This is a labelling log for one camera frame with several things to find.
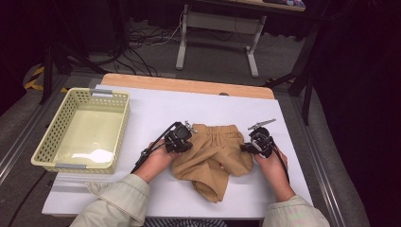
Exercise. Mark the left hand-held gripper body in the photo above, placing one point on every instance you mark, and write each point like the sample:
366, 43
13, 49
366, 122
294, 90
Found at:
179, 137

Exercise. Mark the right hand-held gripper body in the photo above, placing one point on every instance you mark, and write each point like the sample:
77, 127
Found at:
261, 140

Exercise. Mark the tan pants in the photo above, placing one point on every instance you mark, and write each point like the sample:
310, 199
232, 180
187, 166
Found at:
211, 157

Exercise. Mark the cream plastic basket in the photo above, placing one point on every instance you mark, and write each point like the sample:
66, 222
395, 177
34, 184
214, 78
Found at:
78, 151

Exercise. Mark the person's right hand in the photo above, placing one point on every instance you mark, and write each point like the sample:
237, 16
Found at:
272, 170

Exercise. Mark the person's left hand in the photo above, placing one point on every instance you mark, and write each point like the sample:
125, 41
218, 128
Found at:
156, 164

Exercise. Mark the white table mat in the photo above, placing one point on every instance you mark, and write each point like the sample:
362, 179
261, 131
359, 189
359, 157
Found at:
195, 104

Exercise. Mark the black metal stand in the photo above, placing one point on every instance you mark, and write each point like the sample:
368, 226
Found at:
307, 85
48, 72

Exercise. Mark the person's striped clothing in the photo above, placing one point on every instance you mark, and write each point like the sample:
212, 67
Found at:
186, 223

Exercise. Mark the wooden desk top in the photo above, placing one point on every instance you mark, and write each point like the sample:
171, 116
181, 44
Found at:
252, 4

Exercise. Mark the colourful patterned item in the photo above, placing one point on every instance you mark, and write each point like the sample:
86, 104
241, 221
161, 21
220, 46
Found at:
288, 3

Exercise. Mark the yellow black floor tape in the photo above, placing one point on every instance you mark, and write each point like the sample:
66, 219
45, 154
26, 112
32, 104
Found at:
34, 80

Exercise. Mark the aluminium frame rail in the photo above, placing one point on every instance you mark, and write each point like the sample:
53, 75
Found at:
25, 135
321, 176

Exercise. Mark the white metal desk frame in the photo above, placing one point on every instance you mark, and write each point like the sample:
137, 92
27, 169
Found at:
220, 23

